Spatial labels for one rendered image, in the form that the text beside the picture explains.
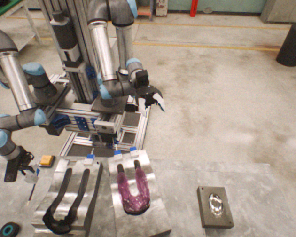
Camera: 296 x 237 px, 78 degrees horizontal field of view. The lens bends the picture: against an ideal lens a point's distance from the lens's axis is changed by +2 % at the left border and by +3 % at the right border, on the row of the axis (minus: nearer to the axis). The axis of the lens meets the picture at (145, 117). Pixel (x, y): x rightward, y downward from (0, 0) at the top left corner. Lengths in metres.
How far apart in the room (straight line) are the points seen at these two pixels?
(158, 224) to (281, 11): 5.74
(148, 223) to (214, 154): 1.53
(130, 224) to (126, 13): 1.02
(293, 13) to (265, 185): 5.30
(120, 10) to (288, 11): 5.48
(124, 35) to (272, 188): 1.25
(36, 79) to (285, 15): 5.77
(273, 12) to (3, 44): 5.74
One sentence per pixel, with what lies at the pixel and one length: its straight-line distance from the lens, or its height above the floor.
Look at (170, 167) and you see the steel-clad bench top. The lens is 1.28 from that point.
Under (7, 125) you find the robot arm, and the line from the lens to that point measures 1.07.
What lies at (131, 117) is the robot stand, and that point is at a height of 0.21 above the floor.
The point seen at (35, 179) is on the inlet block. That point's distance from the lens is 1.26.
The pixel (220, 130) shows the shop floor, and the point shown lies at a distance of 2.64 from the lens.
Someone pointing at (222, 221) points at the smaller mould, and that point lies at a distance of 1.16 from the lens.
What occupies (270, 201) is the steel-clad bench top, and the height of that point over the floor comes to 0.80.
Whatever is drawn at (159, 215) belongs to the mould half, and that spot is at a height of 0.91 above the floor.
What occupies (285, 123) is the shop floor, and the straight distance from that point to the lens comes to 3.17.
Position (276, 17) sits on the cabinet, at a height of 0.18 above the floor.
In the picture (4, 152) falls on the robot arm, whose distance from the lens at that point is 1.05.
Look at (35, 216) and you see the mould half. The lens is 1.16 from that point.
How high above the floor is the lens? 1.93
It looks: 48 degrees down
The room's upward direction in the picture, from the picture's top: straight up
